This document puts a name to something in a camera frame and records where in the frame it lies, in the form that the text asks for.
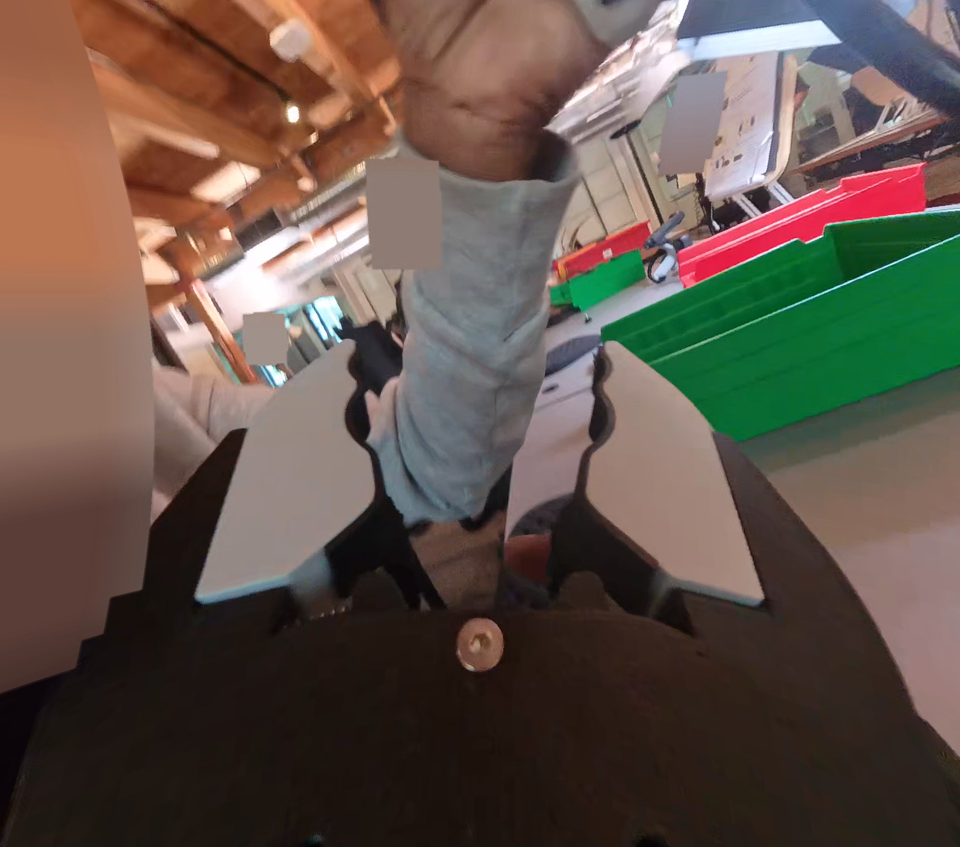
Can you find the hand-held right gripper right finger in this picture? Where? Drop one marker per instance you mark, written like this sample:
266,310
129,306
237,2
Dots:
667,487

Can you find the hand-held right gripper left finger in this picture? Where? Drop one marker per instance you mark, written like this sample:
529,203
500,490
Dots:
292,479

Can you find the person's left hand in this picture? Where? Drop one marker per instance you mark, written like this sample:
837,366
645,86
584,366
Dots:
465,37

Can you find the black light panel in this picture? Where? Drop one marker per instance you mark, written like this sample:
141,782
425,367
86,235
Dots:
765,7

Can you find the green plastic bin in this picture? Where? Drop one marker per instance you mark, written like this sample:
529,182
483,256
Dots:
787,352
600,281

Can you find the white poster board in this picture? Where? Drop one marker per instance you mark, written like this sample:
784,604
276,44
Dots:
750,127

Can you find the white and grey handheld tool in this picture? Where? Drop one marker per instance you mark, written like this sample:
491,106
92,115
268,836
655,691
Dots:
664,262

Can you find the red plastic bin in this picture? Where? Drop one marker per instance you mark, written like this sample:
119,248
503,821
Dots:
750,247
592,254

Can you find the wooden workbench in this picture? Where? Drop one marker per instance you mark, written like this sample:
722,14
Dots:
862,146

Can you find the white ceiling sensor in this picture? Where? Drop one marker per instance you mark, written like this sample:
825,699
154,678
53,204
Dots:
291,41

